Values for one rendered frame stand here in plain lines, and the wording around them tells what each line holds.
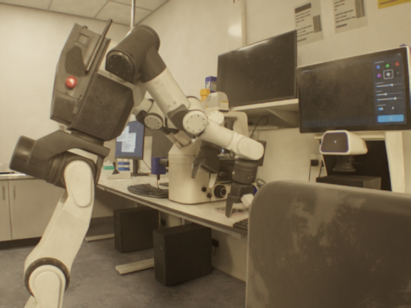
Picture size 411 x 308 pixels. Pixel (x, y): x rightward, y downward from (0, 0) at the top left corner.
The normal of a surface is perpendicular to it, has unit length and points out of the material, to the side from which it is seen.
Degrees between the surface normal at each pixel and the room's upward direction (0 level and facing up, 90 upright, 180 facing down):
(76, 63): 90
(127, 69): 136
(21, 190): 90
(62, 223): 111
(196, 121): 123
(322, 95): 93
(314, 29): 90
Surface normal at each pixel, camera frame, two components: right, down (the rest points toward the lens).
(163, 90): 0.19, 0.56
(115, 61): -0.35, 0.74
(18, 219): 0.61, 0.02
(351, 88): -0.79, 0.06
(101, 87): 0.47, 0.21
